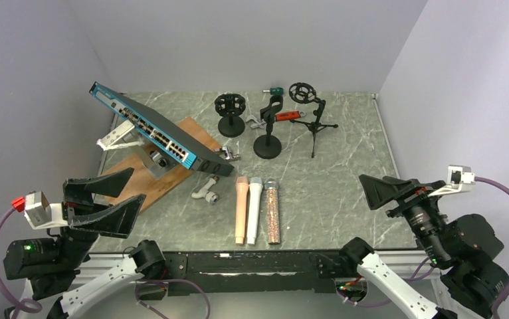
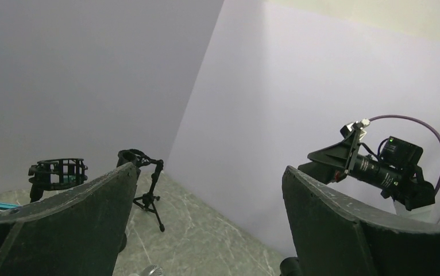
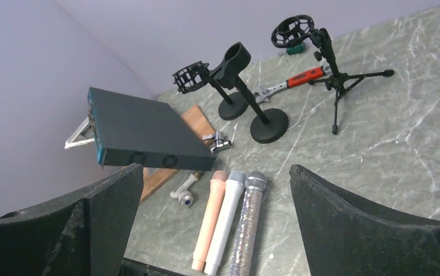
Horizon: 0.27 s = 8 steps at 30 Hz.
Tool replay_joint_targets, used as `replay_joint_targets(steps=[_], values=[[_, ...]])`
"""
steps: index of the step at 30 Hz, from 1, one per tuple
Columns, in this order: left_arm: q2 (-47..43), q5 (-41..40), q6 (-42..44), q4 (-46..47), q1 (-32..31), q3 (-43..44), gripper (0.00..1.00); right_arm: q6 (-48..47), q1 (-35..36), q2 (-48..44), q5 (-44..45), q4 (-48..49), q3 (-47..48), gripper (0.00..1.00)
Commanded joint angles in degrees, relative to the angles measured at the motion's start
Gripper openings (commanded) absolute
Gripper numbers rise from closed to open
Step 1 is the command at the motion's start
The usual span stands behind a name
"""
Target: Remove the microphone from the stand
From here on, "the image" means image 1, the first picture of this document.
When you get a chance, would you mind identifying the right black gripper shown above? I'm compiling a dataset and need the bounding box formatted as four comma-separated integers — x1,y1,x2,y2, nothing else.
358,171,450,263

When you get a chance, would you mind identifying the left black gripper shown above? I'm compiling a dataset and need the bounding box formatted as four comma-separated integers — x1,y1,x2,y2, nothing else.
54,167,147,269

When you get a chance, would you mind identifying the sprinkle pattern silver microphone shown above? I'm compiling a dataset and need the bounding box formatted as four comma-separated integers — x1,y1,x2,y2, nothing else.
264,178,280,245

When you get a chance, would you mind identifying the black mini tripod stand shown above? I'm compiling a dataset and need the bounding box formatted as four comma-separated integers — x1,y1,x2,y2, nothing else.
288,82,339,158

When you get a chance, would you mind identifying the black round base clip stand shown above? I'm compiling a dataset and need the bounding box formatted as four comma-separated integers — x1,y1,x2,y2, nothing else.
253,95,283,160

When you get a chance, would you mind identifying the white microphone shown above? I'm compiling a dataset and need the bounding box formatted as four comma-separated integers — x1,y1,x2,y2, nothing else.
247,177,263,245

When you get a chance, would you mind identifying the black shock mount desk stand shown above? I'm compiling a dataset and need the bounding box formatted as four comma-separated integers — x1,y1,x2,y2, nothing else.
214,93,246,138

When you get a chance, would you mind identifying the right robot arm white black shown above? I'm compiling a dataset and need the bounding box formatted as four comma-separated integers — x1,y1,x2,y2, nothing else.
339,169,509,318

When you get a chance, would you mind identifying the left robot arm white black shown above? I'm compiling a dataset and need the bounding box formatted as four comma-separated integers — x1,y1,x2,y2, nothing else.
3,167,166,318

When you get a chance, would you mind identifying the wooden board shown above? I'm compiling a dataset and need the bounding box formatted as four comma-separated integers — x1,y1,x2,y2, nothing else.
97,117,222,213

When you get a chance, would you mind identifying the white pipe fitting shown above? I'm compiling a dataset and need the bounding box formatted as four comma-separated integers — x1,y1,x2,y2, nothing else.
191,175,219,204

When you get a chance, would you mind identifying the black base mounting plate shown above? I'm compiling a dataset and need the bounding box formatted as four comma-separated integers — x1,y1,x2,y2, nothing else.
146,249,357,293

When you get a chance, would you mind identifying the silver metal clamp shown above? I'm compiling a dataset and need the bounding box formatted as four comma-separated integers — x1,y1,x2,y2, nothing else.
213,146,241,161

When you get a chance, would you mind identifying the green stubby screwdriver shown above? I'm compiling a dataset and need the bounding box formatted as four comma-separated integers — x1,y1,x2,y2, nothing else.
262,87,284,96

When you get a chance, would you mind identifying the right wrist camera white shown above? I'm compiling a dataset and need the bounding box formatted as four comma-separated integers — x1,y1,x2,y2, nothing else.
429,165,476,197

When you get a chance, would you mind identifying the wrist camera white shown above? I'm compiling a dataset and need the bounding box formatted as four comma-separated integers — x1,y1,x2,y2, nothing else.
429,165,476,197
11,191,68,230

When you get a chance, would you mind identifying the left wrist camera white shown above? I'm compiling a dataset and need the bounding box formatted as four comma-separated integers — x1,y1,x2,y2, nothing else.
11,191,68,230

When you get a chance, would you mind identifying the white bracket stand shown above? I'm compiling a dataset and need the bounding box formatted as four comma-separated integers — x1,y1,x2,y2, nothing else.
96,120,146,152

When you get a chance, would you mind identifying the grey metal mount block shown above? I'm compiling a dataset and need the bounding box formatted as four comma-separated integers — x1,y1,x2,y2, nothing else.
142,148,177,180

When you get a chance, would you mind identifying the blue black network switch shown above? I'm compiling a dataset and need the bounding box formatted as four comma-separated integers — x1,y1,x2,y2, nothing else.
89,82,235,177

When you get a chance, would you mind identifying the red handled adjustable wrench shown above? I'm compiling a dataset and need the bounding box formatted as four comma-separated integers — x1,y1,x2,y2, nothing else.
245,111,306,129

